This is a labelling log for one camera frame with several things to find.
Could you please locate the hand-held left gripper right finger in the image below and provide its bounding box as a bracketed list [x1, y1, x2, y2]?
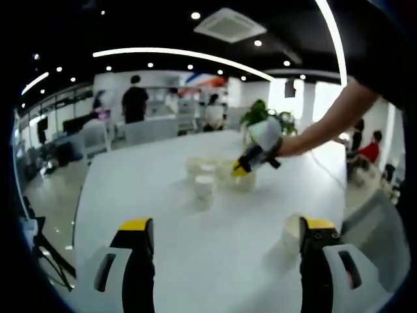
[298, 215, 392, 313]

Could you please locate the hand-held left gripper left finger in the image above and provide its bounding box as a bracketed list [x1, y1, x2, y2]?
[78, 217, 156, 313]

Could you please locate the pile of paper cups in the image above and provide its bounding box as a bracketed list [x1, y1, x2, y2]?
[184, 155, 258, 194]

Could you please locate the white paper cup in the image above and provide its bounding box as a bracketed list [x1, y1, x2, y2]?
[194, 175, 216, 205]
[281, 213, 302, 258]

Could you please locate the green potted plant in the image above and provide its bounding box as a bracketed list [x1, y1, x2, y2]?
[240, 99, 297, 138]

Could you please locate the white table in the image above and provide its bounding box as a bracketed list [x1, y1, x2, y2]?
[73, 129, 348, 313]

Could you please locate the black tripod stand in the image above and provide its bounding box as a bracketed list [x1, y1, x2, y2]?
[19, 195, 78, 291]

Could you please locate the grey office chair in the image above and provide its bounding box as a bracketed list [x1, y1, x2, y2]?
[123, 115, 179, 146]
[79, 119, 111, 160]

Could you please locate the ceiling air conditioner unit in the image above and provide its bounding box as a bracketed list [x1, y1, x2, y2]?
[194, 8, 268, 44]

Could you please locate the person's black striped shirt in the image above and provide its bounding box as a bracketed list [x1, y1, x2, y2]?
[341, 0, 417, 110]

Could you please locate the white cable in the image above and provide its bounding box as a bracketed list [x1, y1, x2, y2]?
[306, 151, 347, 190]

